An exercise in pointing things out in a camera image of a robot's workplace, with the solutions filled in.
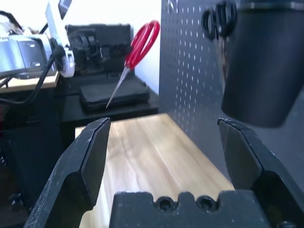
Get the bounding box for open black tool case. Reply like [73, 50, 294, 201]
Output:
[65, 23, 150, 112]

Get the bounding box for grey metal pegboard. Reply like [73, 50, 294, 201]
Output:
[158, 0, 304, 190]

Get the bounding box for red handled scissors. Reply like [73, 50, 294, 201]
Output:
[105, 20, 161, 110]

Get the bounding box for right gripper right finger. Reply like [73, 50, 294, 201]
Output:
[218, 118, 304, 228]

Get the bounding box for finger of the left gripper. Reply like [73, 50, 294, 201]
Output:
[101, 42, 133, 52]
[101, 51, 131, 62]

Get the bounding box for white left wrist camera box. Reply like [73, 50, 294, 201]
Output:
[45, 0, 76, 78]

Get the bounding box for yellow wooden board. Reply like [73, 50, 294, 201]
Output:
[0, 71, 60, 93]

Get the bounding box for black side table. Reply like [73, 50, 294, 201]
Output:
[57, 90, 159, 133]

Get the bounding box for black handled scissors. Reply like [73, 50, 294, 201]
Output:
[201, 1, 238, 79]

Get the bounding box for black plastic cup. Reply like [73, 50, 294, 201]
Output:
[220, 0, 304, 129]

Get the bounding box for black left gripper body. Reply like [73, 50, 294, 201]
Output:
[72, 33, 105, 72]

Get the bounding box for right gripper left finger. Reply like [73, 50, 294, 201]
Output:
[23, 118, 112, 228]

